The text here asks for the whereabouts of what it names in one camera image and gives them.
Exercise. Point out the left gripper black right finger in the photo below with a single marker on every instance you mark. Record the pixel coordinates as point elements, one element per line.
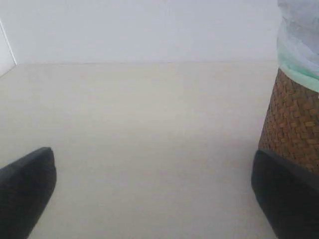
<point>287,194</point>

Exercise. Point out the white green plastic bin liner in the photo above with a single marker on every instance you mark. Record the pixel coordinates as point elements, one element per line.
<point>298,41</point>

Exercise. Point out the woven wicker waste basket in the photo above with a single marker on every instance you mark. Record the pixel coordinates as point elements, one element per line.
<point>291,126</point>

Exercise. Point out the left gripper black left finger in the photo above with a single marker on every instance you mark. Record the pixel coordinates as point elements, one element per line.
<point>26,186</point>

